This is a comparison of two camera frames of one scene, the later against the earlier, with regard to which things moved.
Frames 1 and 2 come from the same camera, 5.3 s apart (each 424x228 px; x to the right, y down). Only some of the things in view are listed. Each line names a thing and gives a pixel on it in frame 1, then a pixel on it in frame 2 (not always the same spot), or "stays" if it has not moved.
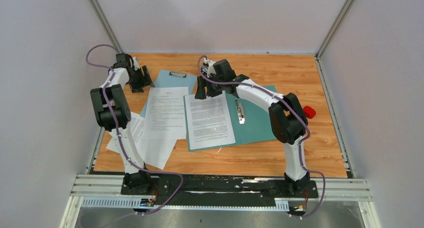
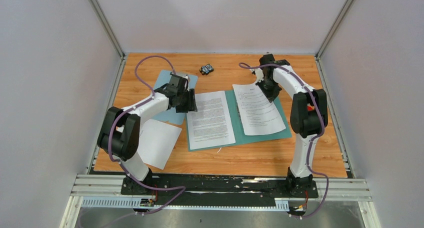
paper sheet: x=165 y=116 -> x=257 y=114
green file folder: x=250 y=124 stays
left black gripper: x=146 y=80 -> x=191 y=106
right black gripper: x=201 y=94 -> x=270 y=95
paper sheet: x=154 y=152 stays
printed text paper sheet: x=209 y=121 stays
